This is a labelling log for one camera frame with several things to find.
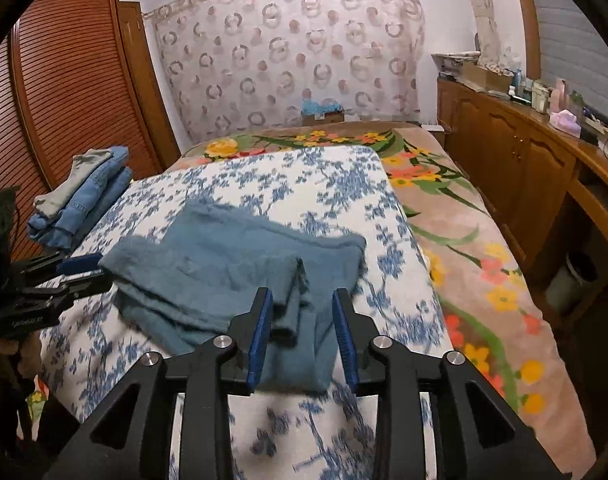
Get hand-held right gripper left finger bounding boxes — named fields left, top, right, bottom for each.
left=41, top=287, right=275, bottom=480

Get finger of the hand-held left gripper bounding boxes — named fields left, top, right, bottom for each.
left=21, top=252, right=102, bottom=278
left=34, top=270, right=114, bottom=311

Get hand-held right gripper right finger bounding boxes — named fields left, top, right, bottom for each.
left=331, top=287, right=575, bottom=480

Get teal pants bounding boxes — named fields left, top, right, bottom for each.
left=98, top=199, right=367, bottom=393

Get folded grey-green pants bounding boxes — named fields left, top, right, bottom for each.
left=34, top=149, right=112, bottom=215

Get person's left hand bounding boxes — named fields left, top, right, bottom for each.
left=0, top=335, right=41, bottom=377

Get folded blue jeans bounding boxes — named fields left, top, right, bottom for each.
left=26, top=146, right=133, bottom=252

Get flower-patterned blanket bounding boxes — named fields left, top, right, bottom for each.
left=16, top=121, right=597, bottom=480

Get blue floral white cloth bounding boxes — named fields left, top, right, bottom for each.
left=38, top=145, right=457, bottom=480

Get wooden louvered wardrobe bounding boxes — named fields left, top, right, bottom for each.
left=0, top=0, right=182, bottom=261

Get small cardboard box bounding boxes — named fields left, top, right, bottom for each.
left=301, top=110, right=345, bottom=125

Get grey trash bin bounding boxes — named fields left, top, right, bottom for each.
left=544, top=252, right=597, bottom=313

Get wooden sideboard cabinet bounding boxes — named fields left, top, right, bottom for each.
left=436, top=76, right=608, bottom=331

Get circle-patterned curtain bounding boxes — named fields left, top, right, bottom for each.
left=143, top=0, right=427, bottom=143

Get open cardboard box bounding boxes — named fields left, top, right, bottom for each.
left=461, top=62, right=512, bottom=92

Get stack of newspapers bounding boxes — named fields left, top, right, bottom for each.
left=430, top=51, right=482, bottom=78

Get pink tissue pack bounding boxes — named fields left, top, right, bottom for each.
left=549, top=109, right=582, bottom=133

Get row of toiletry bottles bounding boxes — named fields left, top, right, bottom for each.
left=509, top=67, right=552, bottom=111

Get beige tied curtain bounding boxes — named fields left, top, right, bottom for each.
left=459, top=0, right=515, bottom=73

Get grey window blind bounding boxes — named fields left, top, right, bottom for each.
left=526, top=0, right=608, bottom=136

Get wooden window frame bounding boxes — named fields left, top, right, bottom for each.
left=509, top=0, right=542, bottom=81

